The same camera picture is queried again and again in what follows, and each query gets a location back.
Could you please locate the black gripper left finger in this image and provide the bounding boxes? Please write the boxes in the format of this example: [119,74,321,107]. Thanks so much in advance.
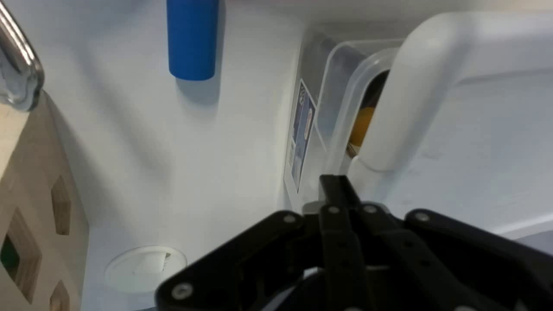
[154,174,377,311]

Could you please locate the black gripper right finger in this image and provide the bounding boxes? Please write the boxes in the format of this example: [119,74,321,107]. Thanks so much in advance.
[361,202,553,311]

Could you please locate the white plastic lid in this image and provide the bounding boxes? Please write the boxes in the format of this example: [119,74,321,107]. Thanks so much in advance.
[344,10,553,255]

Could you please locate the clear plastic container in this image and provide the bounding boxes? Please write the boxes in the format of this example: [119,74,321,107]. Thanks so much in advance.
[282,27,416,214]

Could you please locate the orange dotted disc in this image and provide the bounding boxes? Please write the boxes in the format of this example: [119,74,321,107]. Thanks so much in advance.
[346,102,377,160]

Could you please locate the white flat disc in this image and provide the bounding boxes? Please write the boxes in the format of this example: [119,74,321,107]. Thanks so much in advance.
[104,245,187,295]

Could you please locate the blue cylinder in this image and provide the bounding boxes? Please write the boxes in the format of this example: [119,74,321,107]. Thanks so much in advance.
[166,0,221,83]

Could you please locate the wooden shape sorter cube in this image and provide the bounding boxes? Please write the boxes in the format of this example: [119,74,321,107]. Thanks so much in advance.
[0,91,91,311]

